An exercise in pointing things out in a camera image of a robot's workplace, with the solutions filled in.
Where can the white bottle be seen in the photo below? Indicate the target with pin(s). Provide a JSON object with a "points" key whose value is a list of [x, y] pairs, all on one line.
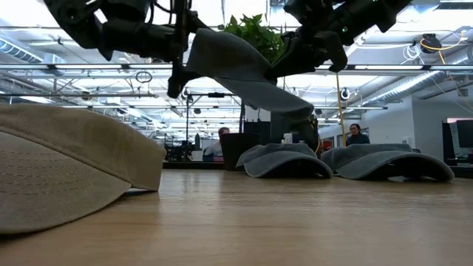
{"points": [[287, 138]]}

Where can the grey cloth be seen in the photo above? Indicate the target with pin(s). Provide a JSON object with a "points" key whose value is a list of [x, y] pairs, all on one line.
{"points": [[281, 162]]}

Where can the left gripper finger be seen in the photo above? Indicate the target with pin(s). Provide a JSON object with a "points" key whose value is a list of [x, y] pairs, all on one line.
{"points": [[195, 22], [179, 83]]}

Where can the grey baseball cap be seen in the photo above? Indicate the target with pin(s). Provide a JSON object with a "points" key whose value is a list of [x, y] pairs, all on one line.
{"points": [[388, 162], [229, 55]]}

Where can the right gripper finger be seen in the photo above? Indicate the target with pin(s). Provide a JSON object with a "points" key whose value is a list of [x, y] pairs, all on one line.
{"points": [[292, 40], [282, 68]]}

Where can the silver ventilation duct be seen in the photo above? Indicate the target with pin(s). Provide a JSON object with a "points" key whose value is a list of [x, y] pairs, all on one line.
{"points": [[406, 86]]}

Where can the dark desk monitor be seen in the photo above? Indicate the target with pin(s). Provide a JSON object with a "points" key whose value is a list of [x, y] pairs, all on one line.
{"points": [[463, 136]]}

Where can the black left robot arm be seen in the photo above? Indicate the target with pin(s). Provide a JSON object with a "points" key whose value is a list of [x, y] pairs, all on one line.
{"points": [[74, 22]]}

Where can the green plant in black pot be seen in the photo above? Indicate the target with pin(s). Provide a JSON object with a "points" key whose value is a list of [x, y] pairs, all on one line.
{"points": [[236, 151]]}

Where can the person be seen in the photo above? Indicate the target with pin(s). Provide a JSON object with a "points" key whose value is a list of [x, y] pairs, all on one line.
{"points": [[356, 137], [216, 149]]}

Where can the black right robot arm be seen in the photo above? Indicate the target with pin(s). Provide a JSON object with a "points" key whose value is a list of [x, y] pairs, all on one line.
{"points": [[369, 16]]}

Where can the beige baseball cap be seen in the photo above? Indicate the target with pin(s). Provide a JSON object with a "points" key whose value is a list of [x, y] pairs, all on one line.
{"points": [[74, 155]]}

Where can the black computer monitor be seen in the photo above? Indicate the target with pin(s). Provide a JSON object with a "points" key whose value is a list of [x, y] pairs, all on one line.
{"points": [[292, 129]]}

